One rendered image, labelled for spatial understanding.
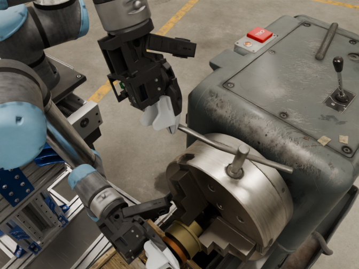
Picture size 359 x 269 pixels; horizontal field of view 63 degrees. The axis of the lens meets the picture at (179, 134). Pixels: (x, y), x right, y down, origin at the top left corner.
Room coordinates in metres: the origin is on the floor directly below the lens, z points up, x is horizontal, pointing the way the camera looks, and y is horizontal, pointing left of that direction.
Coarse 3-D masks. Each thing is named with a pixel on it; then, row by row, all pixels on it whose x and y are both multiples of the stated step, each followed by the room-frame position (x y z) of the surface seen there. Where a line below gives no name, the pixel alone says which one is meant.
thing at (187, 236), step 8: (176, 224) 0.28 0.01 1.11; (184, 224) 0.27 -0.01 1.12; (192, 224) 0.28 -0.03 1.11; (168, 232) 0.26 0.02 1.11; (176, 232) 0.25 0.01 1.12; (184, 232) 0.25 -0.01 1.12; (192, 232) 0.25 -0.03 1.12; (200, 232) 0.26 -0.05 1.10; (168, 240) 0.24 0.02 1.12; (176, 240) 0.24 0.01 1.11; (184, 240) 0.24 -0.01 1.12; (192, 240) 0.24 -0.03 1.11; (168, 248) 0.22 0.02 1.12; (176, 248) 0.22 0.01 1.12; (184, 248) 0.22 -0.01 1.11; (192, 248) 0.22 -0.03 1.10; (200, 248) 0.23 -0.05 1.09; (176, 256) 0.20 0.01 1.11; (184, 256) 0.21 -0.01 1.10; (192, 256) 0.21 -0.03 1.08
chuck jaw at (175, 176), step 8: (184, 160) 0.40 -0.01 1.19; (184, 168) 0.38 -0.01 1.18; (176, 176) 0.36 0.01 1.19; (184, 176) 0.35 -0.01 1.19; (192, 176) 0.36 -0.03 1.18; (176, 184) 0.34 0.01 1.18; (184, 184) 0.34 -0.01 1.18; (192, 184) 0.35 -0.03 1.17; (184, 192) 0.33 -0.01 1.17; (192, 192) 0.33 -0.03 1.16; (200, 192) 0.34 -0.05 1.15; (176, 200) 0.32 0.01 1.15; (184, 200) 0.31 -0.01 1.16; (192, 200) 0.32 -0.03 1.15; (200, 200) 0.32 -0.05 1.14; (184, 208) 0.30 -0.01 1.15; (192, 208) 0.30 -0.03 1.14; (200, 208) 0.31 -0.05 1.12; (176, 216) 0.29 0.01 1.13; (184, 216) 0.28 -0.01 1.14; (192, 216) 0.29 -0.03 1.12
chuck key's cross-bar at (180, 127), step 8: (184, 128) 0.37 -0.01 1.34; (192, 136) 0.37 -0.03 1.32; (200, 136) 0.36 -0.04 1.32; (208, 144) 0.35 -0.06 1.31; (216, 144) 0.35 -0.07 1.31; (232, 152) 0.34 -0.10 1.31; (256, 160) 0.32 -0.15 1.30; (264, 160) 0.32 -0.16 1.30; (280, 168) 0.31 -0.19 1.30; (288, 168) 0.31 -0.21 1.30
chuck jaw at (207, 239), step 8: (216, 224) 0.28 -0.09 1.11; (224, 224) 0.28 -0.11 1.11; (208, 232) 0.26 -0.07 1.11; (216, 232) 0.26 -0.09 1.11; (224, 232) 0.26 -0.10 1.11; (232, 232) 0.26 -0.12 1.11; (240, 232) 0.26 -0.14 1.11; (200, 240) 0.24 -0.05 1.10; (208, 240) 0.24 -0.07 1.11; (216, 240) 0.24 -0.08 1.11; (224, 240) 0.24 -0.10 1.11; (232, 240) 0.24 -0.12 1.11; (240, 240) 0.24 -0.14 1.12; (248, 240) 0.24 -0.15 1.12; (208, 248) 0.23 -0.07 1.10; (216, 248) 0.23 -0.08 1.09; (224, 248) 0.22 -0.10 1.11; (232, 248) 0.22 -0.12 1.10; (240, 248) 0.22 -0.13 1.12; (248, 248) 0.22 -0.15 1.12; (256, 248) 0.23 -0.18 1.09; (264, 248) 0.23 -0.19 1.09; (240, 256) 0.21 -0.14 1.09; (248, 256) 0.21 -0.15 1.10
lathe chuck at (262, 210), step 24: (192, 144) 0.47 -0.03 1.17; (168, 168) 0.42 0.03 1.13; (192, 168) 0.36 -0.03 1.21; (216, 168) 0.35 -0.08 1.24; (216, 192) 0.31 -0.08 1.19; (240, 192) 0.29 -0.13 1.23; (264, 192) 0.30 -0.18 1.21; (216, 216) 0.33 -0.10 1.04; (240, 216) 0.27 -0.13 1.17; (264, 216) 0.26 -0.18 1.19; (264, 240) 0.23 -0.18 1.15
